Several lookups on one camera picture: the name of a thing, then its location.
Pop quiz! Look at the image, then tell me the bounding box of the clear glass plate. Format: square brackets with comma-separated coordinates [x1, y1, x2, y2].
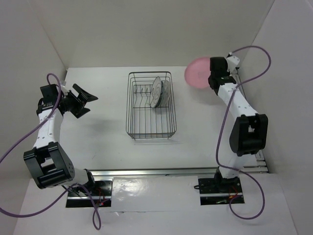
[163, 80, 171, 106]

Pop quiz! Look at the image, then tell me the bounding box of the aluminium side rail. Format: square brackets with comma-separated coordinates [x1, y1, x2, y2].
[229, 66, 269, 174]

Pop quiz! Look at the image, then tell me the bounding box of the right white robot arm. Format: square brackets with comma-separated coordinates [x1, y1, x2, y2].
[208, 55, 268, 192]

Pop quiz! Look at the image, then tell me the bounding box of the pink plastic plate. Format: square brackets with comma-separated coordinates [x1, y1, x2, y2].
[184, 57, 211, 89]

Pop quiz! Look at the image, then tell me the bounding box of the white plate dark rim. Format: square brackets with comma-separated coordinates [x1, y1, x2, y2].
[150, 77, 162, 108]

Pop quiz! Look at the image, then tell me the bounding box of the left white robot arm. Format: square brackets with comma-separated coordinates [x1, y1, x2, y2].
[23, 84, 98, 195]

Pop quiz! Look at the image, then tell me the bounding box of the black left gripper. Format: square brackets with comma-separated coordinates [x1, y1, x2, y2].
[59, 84, 97, 118]

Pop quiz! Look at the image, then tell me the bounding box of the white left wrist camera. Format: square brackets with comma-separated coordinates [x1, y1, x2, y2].
[60, 81, 69, 96]

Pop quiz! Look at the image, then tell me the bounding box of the blue patterned small plate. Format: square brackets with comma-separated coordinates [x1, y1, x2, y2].
[157, 80, 169, 107]

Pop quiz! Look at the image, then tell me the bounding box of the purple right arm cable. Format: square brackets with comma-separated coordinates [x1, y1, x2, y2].
[216, 45, 271, 220]

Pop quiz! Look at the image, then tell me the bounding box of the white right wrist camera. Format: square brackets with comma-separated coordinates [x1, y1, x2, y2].
[225, 52, 240, 74]

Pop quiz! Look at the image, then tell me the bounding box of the aluminium table edge rail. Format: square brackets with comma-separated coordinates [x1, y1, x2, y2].
[91, 167, 216, 179]

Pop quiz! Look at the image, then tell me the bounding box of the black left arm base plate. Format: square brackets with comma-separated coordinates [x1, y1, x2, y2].
[69, 170, 112, 199]

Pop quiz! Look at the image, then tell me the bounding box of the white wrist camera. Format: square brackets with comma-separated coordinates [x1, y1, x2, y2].
[225, 52, 240, 74]
[60, 81, 69, 96]

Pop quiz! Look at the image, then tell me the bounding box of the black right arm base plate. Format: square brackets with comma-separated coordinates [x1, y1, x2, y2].
[198, 177, 243, 194]

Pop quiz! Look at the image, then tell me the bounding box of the grey wire dish rack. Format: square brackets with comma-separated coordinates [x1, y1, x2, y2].
[126, 71, 177, 140]

